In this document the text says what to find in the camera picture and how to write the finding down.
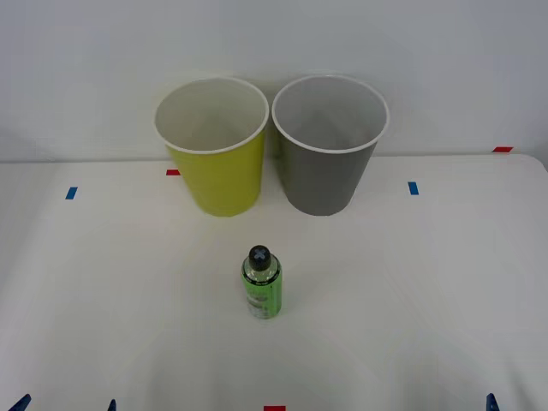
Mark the grey plastic bin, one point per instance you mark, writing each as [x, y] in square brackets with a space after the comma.
[321, 180]

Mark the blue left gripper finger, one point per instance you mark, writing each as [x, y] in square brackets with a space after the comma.
[21, 403]
[112, 406]

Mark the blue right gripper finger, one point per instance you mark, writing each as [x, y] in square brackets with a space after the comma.
[492, 403]

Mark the green plastic bottle black cap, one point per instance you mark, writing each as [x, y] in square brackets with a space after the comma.
[262, 291]

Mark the yellow-green plastic bin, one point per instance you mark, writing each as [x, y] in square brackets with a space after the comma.
[222, 180]

